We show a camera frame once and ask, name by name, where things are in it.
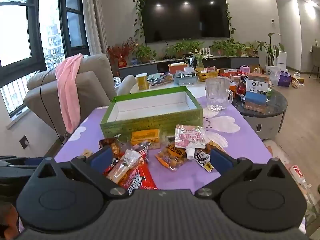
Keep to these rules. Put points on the row of green potted plants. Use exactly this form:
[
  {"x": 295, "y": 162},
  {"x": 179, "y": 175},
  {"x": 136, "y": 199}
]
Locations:
[{"x": 182, "y": 47}]

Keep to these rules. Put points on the red berry branch decoration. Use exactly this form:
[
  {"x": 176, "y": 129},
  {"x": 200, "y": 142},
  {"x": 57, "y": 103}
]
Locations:
[{"x": 120, "y": 51}]

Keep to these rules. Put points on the blue brown carton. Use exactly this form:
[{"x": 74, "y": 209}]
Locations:
[{"x": 256, "y": 93}]

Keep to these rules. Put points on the beige curtain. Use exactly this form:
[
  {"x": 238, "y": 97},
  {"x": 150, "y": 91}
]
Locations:
[{"x": 96, "y": 17}]

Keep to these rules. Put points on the red white-lettered snack packet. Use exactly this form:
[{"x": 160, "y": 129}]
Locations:
[{"x": 142, "y": 182}]

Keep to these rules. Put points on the black white snack packet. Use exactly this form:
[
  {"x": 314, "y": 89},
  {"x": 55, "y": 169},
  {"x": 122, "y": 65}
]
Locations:
[{"x": 203, "y": 160}]

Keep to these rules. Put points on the wall-mounted television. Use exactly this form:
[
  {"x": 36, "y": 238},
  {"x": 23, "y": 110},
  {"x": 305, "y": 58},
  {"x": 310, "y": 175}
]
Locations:
[{"x": 185, "y": 17}]

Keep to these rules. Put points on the cluster of small potted plants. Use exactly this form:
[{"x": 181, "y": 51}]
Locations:
[{"x": 227, "y": 47}]

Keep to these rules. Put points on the small white picket fence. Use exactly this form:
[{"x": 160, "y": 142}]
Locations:
[{"x": 206, "y": 51}]

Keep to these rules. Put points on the purple gift bag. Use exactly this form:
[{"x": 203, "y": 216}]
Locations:
[{"x": 284, "y": 79}]

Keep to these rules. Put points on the red snack bags pile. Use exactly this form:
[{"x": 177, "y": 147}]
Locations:
[{"x": 241, "y": 87}]

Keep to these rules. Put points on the purple printed tablecloth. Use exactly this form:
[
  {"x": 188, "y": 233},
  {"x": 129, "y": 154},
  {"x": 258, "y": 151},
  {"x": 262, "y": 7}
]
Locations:
[{"x": 240, "y": 150}]

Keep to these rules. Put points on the orange tissue box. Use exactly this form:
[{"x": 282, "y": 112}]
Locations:
[{"x": 177, "y": 68}]

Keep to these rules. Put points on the green cardboard box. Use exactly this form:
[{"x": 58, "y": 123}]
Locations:
[{"x": 155, "y": 123}]

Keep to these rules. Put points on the yellow can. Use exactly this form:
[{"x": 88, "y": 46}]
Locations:
[{"x": 142, "y": 82}]

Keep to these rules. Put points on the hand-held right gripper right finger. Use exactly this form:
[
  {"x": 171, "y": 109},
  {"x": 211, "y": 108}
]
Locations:
[{"x": 222, "y": 162}]

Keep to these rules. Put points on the grey dining chair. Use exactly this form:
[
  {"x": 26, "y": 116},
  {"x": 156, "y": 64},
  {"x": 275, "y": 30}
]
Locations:
[{"x": 315, "y": 60}]

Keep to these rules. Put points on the yellow snack box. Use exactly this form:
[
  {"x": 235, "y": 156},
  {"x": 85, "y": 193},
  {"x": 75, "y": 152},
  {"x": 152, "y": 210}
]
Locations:
[{"x": 145, "y": 138}]

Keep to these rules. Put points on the small wrapped candy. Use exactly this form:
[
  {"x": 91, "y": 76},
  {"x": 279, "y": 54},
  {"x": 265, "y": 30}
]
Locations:
[{"x": 87, "y": 153}]

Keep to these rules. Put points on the grey television cabinet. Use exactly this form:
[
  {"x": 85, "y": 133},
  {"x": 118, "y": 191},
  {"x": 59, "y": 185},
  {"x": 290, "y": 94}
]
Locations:
[{"x": 225, "y": 62}]

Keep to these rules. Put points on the glass pitcher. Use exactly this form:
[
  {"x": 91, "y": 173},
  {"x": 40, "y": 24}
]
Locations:
[{"x": 217, "y": 95}]

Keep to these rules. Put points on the wall outlet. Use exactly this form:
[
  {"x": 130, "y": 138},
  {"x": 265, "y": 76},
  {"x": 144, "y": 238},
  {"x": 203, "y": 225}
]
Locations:
[{"x": 25, "y": 142}]

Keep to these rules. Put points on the grey armchair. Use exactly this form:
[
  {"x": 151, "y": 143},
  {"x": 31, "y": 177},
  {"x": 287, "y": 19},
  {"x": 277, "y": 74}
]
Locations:
[{"x": 92, "y": 90}]

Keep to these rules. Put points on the orange clear snack packet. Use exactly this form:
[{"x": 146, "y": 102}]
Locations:
[{"x": 172, "y": 158}]

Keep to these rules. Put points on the brown snack packet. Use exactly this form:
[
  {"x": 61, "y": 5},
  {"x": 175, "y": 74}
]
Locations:
[{"x": 112, "y": 145}]

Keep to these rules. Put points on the spider plant in vase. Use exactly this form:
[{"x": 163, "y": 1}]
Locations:
[{"x": 200, "y": 57}]

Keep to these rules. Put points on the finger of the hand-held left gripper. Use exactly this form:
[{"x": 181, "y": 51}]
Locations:
[{"x": 17, "y": 163}]

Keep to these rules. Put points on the pink towel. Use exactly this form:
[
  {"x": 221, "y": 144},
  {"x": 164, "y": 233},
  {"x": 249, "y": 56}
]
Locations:
[{"x": 67, "y": 90}]

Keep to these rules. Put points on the small red snack packet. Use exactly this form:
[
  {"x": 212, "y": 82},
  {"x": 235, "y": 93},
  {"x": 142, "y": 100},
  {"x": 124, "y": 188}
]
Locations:
[{"x": 110, "y": 168}]

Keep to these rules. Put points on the tall broad-leaf plant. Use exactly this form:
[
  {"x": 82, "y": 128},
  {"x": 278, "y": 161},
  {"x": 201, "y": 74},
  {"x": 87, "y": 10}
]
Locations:
[{"x": 271, "y": 47}]

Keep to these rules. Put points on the yellow woven basket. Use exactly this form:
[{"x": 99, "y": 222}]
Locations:
[{"x": 207, "y": 75}]

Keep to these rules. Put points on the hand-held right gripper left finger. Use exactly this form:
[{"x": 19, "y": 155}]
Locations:
[{"x": 101, "y": 159}]

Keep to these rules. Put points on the checkered snack packet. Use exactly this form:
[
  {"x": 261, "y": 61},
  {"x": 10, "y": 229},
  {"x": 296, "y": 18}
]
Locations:
[{"x": 140, "y": 149}]

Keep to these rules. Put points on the white air purifier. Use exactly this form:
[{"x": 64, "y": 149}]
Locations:
[{"x": 281, "y": 60}]

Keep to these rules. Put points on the blue plastic basket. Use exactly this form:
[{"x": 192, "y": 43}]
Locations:
[{"x": 186, "y": 80}]

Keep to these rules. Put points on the leafy potted plant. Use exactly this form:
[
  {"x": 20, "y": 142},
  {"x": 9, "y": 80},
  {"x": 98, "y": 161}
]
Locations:
[{"x": 145, "y": 52}]

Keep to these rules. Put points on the beige sausage packet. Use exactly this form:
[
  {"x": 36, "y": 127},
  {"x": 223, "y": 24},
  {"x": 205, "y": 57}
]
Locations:
[{"x": 125, "y": 165}]

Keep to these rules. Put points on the white round coffee table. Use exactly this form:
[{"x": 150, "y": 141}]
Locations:
[{"x": 162, "y": 86}]

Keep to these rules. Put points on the pink small bag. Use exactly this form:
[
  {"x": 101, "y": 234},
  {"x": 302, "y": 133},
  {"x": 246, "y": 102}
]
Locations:
[{"x": 245, "y": 69}]

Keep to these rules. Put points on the dark round side table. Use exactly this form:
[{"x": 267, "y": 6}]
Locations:
[{"x": 275, "y": 110}]

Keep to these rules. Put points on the pink spouted drink pouch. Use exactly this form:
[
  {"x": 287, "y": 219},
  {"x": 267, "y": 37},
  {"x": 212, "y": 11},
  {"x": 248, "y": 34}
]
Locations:
[{"x": 189, "y": 136}]

